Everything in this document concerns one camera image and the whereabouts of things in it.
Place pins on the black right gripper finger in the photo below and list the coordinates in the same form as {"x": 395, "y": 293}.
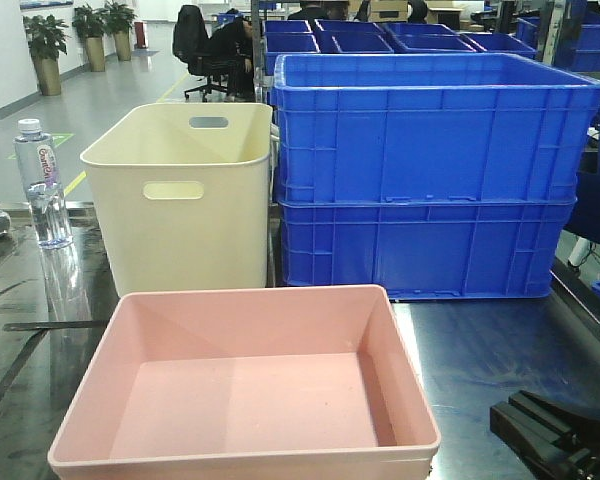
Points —
{"x": 555, "y": 440}

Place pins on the pink plastic bin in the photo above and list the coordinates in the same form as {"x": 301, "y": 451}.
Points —
{"x": 272, "y": 383}

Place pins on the lower large blue crate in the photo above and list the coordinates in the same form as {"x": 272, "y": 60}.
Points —
{"x": 425, "y": 250}

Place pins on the large blue crate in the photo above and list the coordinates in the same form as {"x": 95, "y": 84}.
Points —
{"x": 383, "y": 128}
{"x": 425, "y": 250}

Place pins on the upper large blue crate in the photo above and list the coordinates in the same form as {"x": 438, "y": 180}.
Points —
{"x": 383, "y": 128}

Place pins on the cream plastic basket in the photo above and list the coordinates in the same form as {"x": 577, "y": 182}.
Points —
{"x": 181, "y": 193}

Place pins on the black office chair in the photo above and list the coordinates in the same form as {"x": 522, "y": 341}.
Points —
{"x": 228, "y": 51}

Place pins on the clear water bottle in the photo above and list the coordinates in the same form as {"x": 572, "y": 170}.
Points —
{"x": 43, "y": 188}

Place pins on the potted plant far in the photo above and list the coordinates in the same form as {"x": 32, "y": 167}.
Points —
{"x": 119, "y": 20}

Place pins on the potted plant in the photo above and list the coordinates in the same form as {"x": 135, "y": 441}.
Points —
{"x": 89, "y": 25}
{"x": 46, "y": 38}
{"x": 119, "y": 20}

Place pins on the potted plant middle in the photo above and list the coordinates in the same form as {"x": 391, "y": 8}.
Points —
{"x": 89, "y": 25}

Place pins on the potted plant left near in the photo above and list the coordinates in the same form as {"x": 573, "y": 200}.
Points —
{"x": 46, "y": 38}

